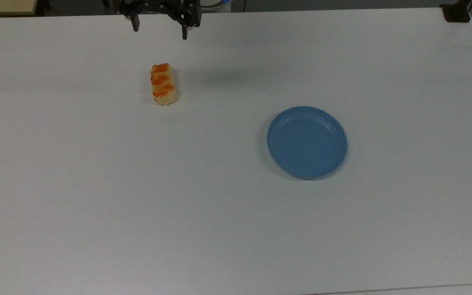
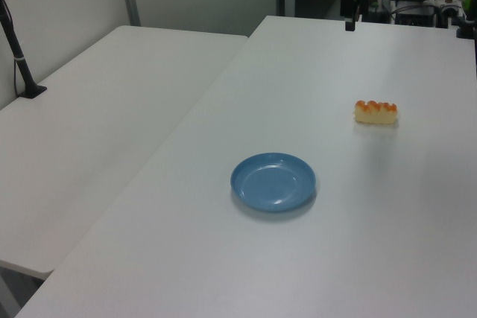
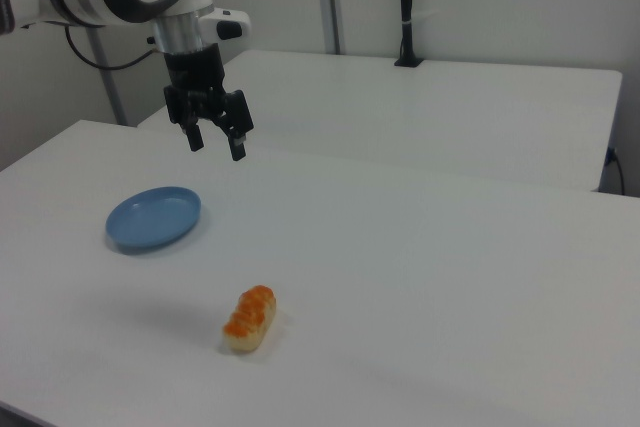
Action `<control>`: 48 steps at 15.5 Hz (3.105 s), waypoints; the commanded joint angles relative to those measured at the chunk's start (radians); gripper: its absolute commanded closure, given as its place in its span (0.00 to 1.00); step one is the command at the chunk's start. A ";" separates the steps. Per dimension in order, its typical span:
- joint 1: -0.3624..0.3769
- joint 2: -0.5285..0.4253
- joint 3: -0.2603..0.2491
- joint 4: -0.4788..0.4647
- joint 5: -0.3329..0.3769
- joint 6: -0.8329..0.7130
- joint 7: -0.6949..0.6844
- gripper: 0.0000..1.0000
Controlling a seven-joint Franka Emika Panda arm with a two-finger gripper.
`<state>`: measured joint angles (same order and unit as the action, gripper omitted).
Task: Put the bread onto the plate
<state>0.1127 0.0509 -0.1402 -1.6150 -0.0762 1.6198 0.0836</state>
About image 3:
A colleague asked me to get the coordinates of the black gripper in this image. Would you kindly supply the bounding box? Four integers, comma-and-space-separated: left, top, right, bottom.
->
162, 43, 255, 163

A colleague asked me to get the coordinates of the bread with orange topping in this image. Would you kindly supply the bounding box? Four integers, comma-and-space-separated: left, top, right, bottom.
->
221, 285, 278, 354

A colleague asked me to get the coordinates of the blue oval plate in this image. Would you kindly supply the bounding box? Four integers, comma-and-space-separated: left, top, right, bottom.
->
104, 186, 203, 255

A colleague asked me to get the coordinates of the white rectangular table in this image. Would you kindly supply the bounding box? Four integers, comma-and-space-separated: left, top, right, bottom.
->
136, 49, 624, 194

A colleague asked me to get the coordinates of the black pole with base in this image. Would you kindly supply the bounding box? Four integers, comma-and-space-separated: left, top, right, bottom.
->
393, 0, 425, 69

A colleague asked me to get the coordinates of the white zip tie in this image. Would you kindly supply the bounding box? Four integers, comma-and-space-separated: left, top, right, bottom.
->
401, 8, 438, 27

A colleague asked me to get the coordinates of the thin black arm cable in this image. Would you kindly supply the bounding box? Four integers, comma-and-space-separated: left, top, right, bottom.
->
64, 26, 162, 71

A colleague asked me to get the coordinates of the black cable with blue plug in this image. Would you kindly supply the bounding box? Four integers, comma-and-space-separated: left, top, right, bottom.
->
605, 146, 627, 195

